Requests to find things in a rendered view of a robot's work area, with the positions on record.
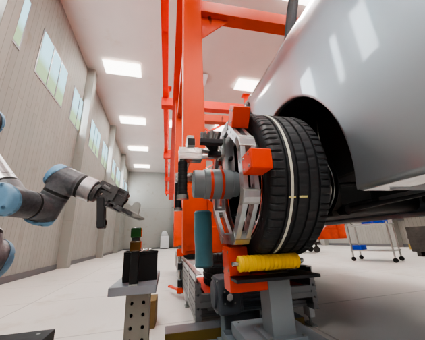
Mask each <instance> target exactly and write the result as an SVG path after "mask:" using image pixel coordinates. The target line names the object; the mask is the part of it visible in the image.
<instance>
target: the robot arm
mask: <svg viewBox="0 0 425 340"><path fill-rule="evenodd" d="M5 124H6V119H5V116H4V114H2V112H0V132H1V131H2V130H3V128H4V127H5ZM43 182H44V184H46V185H45V186H44V188H43V189H42V191H41V192H40V193H38V192H35V191H32V190H27V189H26V188H25V187H24V185H23V184H22V182H21V181H20V180H19V179H18V178H17V177H16V176H15V174H14V173H13V171H12V170H11V169H10V167H9V166H8V164H7V163H6V162H5V160H4V159H3V157H2V156H1V155H0V217H5V216H6V217H17V218H23V219H24V220H25V221H26V222H27V223H30V224H33V225H37V226H41V227H48V226H51V225H52V224H53V223H54V222H55V221H56V220H57V218H58V216H59V214H60V212H61V211H62V210H63V208H64V206H65V205H66V203H67V201H68V200H69V198H70V197H71V196H74V197H76V198H79V199H81V200H83V201H85V202H90V201H91V202H95V201H96V228H97V229H106V227H107V220H106V208H110V209H111V210H114V211H115V212H118V213H122V214H124V215H127V216H129V217H131V218H134V219H137V220H144V217H141V216H140V215H139V213H140V208H141V204H140V203H139V202H135V203H134V204H133V205H130V204H126V203H127V201H128V198H129V197H130V195H129V193H128V191H126V190H124V189H122V188H120V187H117V186H114V185H112V184H109V183H107V182H105V181H103V180H102V182H100V181H99V180H97V179H95V178H92V177H90V176H87V175H85V174H83V173H81V172H79V171H76V170H75V169H72V168H71V167H68V166H66V165H63V164H58V165H54V166H53V167H51V168H50V169H49V170H48V171H47V172H46V173H45V176H44V177H43ZM101 193H103V194H101ZM15 253H16V250H15V247H14V245H13V244H12V243H11V242H10V241H8V240H6V239H3V230H2V228H0V277H1V276H2V275H3V274H5V273H6V272H7V271H8V269H9V268H10V266H11V265H12V263H13V261H14V258H15V256H14V254H15Z"/></svg>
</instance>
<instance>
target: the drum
mask: <svg viewBox="0 0 425 340"><path fill-rule="evenodd" d="M239 193H240V183H239V173H238V172H232V170H228V169H204V170H194V171H193V174H192V196H193V198H203V199H232V197H238V196H239Z"/></svg>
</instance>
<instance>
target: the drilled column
mask: <svg viewBox="0 0 425 340"><path fill-rule="evenodd" d="M150 301H151V293H150V294H142V295H127V296H126V300H125V319H124V329H123V340H149V334H150Z"/></svg>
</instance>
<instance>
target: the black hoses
mask: <svg viewBox="0 0 425 340"><path fill-rule="evenodd" d="M220 136H221V132H214V131H213V130H211V131H208V132H207V133H206V132H200V145H203V146H206V147H207V149H209V150H210V151H209V152H208V157H217V158H220V157H221V152H219V151H218V150H217V149H218V146H222V145H223V139H219V138H220ZM232 160H233V156H230V157H229V158H228V161H232Z"/></svg>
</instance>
